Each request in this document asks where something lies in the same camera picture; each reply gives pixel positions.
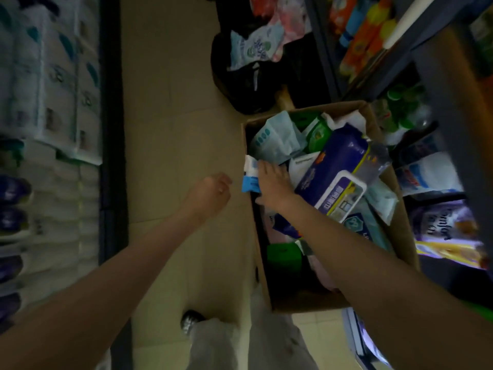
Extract white rolled tube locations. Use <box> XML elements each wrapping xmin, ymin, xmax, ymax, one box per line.
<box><xmin>383</xmin><ymin>0</ymin><xmax>440</xmax><ymax>51</ymax></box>

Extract navy kitchen wipes pack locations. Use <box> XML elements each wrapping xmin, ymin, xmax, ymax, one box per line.
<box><xmin>294</xmin><ymin>122</ymin><xmax>392</xmax><ymax>225</ymax></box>

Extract purple yellow softener pack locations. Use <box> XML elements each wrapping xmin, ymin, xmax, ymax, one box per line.
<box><xmin>408</xmin><ymin>199</ymin><xmax>490</xmax><ymax>271</ymax></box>

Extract pink printed pack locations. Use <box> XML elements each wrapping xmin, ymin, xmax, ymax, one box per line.
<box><xmin>249</xmin><ymin>0</ymin><xmax>313</xmax><ymax>63</ymax></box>

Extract row of orange yellow packs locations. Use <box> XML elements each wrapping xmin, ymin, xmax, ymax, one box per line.
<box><xmin>329</xmin><ymin>0</ymin><xmax>398</xmax><ymax>84</ymax></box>

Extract person's right forearm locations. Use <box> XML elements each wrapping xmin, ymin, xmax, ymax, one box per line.
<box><xmin>277</xmin><ymin>194</ymin><xmax>493</xmax><ymax>370</ymax></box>

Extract stack of white roll packs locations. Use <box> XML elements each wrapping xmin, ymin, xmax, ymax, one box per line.
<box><xmin>0</xmin><ymin>0</ymin><xmax>103</xmax><ymax>332</ymax></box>

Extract dark metal shelf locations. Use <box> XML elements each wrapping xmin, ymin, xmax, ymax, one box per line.
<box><xmin>0</xmin><ymin>0</ymin><xmax>130</xmax><ymax>370</ymax></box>

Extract person's left shoe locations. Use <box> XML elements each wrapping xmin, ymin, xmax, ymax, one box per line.
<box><xmin>180</xmin><ymin>309</ymin><xmax>207</xmax><ymax>336</ymax></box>

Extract white blue detergent bag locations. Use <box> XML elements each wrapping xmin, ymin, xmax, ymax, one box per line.
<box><xmin>394</xmin><ymin>151</ymin><xmax>465</xmax><ymax>197</ymax></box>

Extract green white bottles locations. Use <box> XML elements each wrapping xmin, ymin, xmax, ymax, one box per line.
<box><xmin>371</xmin><ymin>84</ymin><xmax>432</xmax><ymax>147</ymax></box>

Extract brown cardboard box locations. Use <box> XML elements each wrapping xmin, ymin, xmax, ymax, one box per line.
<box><xmin>240</xmin><ymin>100</ymin><xmax>421</xmax><ymax>315</ymax></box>

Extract white teal printed pack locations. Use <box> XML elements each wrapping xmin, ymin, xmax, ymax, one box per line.
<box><xmin>229</xmin><ymin>22</ymin><xmax>286</xmax><ymax>72</ymax></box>

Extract person's left forearm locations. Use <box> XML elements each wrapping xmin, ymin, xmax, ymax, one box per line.
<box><xmin>0</xmin><ymin>206</ymin><xmax>201</xmax><ymax>370</ymax></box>

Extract black plastic bag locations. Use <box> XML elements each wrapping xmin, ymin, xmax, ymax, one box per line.
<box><xmin>211</xmin><ymin>0</ymin><xmax>332</xmax><ymax>116</ymax></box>

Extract person's grey trousers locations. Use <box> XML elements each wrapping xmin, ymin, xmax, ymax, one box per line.
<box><xmin>184</xmin><ymin>285</ymin><xmax>321</xmax><ymax>370</ymax></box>

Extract person's left hand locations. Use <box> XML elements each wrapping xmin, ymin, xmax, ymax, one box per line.
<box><xmin>181</xmin><ymin>173</ymin><xmax>234</xmax><ymax>225</ymax></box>

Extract person's right hand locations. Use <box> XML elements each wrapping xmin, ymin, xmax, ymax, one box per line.
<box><xmin>254</xmin><ymin>159</ymin><xmax>299</xmax><ymax>215</ymax></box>

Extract purple refill bags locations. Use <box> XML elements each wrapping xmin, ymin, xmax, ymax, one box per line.
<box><xmin>342</xmin><ymin>307</ymin><xmax>394</xmax><ymax>370</ymax></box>

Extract cardboard box of wipes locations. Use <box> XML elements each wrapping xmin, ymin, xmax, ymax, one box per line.
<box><xmin>242</xmin><ymin>109</ymin><xmax>400</xmax><ymax>294</ymax></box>

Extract green plastic bottles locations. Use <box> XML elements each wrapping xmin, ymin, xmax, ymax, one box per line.
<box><xmin>461</xmin><ymin>299</ymin><xmax>493</xmax><ymax>325</ymax></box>

